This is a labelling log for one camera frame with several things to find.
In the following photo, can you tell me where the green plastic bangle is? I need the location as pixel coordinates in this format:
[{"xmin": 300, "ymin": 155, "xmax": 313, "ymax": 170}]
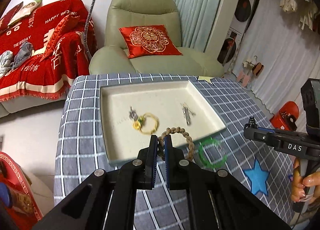
[{"xmin": 199, "ymin": 137, "xmax": 227, "ymax": 170}]

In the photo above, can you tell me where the yellow flower bracelet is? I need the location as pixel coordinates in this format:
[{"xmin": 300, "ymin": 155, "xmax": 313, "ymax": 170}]
[{"xmin": 132, "ymin": 112, "xmax": 160, "ymax": 135}]

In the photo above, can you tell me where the brown braided bracelet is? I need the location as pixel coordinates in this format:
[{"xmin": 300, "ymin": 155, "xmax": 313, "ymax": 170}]
[{"xmin": 158, "ymin": 126, "xmax": 196, "ymax": 162}]

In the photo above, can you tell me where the black hair clip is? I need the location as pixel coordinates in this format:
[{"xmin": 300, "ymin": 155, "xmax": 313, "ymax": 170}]
[{"xmin": 246, "ymin": 116, "xmax": 258, "ymax": 129}]

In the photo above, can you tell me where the cream jewelry tray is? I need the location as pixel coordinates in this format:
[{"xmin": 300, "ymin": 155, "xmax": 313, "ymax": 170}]
[{"xmin": 100, "ymin": 80, "xmax": 226, "ymax": 165}]

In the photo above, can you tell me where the person's right hand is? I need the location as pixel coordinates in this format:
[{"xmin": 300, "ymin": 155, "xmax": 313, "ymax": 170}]
[{"xmin": 291, "ymin": 158, "xmax": 320, "ymax": 203}]

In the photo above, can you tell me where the red container on floor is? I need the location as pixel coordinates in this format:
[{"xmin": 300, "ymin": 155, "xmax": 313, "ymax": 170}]
[{"xmin": 270, "ymin": 101, "xmax": 299, "ymax": 131}]

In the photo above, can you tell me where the grey checked tablecloth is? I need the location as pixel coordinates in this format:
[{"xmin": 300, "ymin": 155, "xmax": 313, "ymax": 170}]
[{"xmin": 54, "ymin": 73, "xmax": 294, "ymax": 224}]

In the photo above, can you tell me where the blue star patch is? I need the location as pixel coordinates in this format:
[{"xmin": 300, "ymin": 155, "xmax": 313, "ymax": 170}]
[{"xmin": 244, "ymin": 158, "xmax": 270, "ymax": 196}]

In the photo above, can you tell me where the red round box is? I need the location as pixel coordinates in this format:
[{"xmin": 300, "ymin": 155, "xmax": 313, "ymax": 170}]
[{"xmin": 1, "ymin": 152, "xmax": 43, "ymax": 229}]

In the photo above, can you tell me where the silver hair clip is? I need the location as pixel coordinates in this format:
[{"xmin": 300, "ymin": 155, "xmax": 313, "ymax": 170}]
[{"xmin": 181, "ymin": 103, "xmax": 196, "ymax": 126}]

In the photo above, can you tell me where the yellow star patch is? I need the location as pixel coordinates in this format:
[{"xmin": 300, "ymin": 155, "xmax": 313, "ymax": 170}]
[{"xmin": 197, "ymin": 76, "xmax": 213, "ymax": 84}]

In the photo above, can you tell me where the grey sofa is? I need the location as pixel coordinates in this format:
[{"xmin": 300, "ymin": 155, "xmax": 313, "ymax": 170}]
[{"xmin": 0, "ymin": 93, "xmax": 67, "ymax": 118}]

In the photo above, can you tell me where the red embroidered cushion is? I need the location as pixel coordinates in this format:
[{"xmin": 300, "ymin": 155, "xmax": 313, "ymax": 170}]
[{"xmin": 119, "ymin": 25, "xmax": 183, "ymax": 59}]

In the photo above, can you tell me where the light blue clothing bundle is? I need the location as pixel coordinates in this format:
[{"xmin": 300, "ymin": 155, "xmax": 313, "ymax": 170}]
[{"xmin": 0, "ymin": 50, "xmax": 13, "ymax": 78}]

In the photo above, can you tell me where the grey clothing piece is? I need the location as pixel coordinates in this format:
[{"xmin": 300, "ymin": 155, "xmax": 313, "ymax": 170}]
[{"xmin": 12, "ymin": 41, "xmax": 34, "ymax": 70}]

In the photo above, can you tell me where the red wedding sofa blanket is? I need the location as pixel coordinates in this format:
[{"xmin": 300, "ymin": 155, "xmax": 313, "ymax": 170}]
[{"xmin": 1, "ymin": 0, "xmax": 97, "ymax": 102}]

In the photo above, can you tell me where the teal curtain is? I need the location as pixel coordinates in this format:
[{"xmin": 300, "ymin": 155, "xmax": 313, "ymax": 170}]
[{"xmin": 173, "ymin": 0, "xmax": 220, "ymax": 52}]

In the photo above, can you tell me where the green leather armchair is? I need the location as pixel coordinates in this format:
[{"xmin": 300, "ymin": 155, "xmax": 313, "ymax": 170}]
[{"xmin": 89, "ymin": 0, "xmax": 224, "ymax": 77}]

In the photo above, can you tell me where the printed face pillow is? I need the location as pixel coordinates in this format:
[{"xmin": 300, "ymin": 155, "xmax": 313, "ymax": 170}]
[{"xmin": 8, "ymin": 0, "xmax": 42, "ymax": 26}]

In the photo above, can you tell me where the silver necklace pendant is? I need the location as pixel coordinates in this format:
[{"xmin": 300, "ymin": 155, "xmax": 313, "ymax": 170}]
[{"xmin": 129, "ymin": 107, "xmax": 138, "ymax": 121}]

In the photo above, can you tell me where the grey braided cable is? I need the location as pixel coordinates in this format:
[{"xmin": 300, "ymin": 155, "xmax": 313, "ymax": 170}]
[{"xmin": 83, "ymin": 0, "xmax": 111, "ymax": 61}]

